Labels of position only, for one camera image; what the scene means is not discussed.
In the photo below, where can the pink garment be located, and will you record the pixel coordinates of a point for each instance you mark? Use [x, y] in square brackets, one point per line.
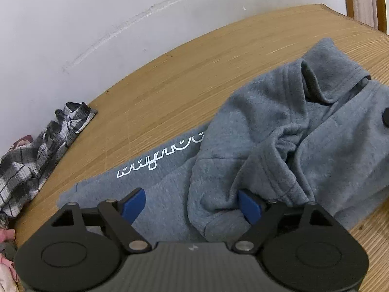
[9, 277]

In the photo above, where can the grey hoodie red print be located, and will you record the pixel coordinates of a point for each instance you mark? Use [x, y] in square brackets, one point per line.
[310, 130]

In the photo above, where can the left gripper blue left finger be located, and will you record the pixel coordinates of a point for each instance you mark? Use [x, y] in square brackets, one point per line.
[79, 249]

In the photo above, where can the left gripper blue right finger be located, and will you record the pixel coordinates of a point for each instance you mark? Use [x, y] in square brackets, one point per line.
[300, 248]

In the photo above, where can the wooden door frame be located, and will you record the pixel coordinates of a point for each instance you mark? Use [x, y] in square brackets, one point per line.
[373, 13]

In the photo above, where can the black white plaid shirt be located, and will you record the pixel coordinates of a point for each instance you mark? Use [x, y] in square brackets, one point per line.
[25, 169]

